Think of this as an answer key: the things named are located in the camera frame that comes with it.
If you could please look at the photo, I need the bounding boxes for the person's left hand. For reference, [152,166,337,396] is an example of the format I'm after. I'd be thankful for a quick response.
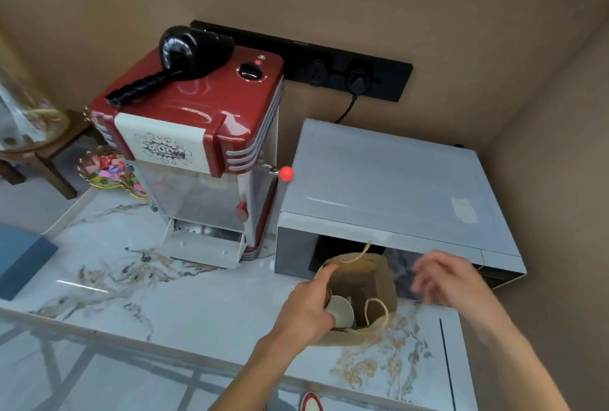
[270,263,341,348]

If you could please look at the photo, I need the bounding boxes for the person's right hand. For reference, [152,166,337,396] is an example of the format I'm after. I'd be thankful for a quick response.
[411,250,506,331]

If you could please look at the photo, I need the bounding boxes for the brown paper bag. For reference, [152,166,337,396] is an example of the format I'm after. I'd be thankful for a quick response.
[311,241,398,348]

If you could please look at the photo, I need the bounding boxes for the person's right forearm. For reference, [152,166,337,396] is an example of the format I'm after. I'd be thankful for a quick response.
[475,302,570,411]

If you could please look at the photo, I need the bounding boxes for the person's left forearm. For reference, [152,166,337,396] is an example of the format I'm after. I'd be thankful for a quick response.
[208,334,292,411]

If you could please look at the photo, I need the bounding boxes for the white paper cup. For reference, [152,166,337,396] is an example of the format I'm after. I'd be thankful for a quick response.
[328,295,356,330]

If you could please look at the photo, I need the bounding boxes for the silver microwave oven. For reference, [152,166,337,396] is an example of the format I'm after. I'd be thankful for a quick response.
[274,118,528,305]

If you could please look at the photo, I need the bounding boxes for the crank with red knob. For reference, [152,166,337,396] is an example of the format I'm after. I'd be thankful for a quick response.
[261,164,295,183]

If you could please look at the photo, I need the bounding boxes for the red popcorn machine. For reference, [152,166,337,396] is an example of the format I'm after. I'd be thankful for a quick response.
[90,46,286,270]

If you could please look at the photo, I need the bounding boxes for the bowl of colourful candies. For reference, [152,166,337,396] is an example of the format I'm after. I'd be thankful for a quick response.
[77,144,130,189]
[121,172,149,201]

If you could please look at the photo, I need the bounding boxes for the black plastic scoop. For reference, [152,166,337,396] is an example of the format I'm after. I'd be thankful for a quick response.
[105,25,236,109]

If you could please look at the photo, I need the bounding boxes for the blue box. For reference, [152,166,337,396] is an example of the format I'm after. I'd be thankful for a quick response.
[0,223,59,302]

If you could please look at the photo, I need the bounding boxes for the wooden side table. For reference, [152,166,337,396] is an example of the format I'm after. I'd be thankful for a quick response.
[0,110,104,201]

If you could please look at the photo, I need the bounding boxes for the clear glass dome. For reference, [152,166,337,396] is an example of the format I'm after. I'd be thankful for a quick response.
[0,59,71,150]

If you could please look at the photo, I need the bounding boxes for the black plug with cable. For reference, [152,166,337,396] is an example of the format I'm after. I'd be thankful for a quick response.
[332,70,373,125]

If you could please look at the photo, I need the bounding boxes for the black wall power strip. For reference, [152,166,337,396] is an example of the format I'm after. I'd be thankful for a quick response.
[190,20,414,103]

